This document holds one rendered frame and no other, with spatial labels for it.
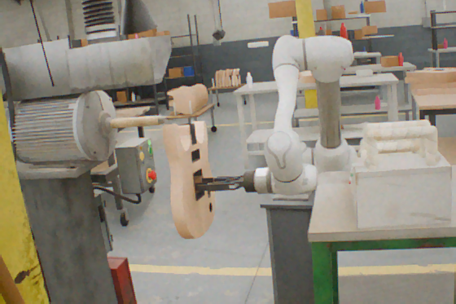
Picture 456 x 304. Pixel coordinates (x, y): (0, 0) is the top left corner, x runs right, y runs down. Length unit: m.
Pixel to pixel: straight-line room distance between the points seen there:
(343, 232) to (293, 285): 1.11
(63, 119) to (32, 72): 0.21
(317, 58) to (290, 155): 0.57
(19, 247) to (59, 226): 1.04
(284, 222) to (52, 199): 1.10
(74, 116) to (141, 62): 0.33
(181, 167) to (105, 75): 0.38
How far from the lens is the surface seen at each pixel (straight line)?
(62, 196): 1.74
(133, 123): 1.61
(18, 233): 0.76
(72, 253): 1.82
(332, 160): 2.17
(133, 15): 1.62
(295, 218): 2.25
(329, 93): 1.96
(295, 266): 2.37
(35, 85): 1.72
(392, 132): 1.29
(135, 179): 1.90
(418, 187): 1.33
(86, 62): 1.50
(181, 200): 1.51
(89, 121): 1.60
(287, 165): 1.40
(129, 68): 1.43
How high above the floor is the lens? 1.50
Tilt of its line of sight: 12 degrees down
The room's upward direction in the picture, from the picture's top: 7 degrees counter-clockwise
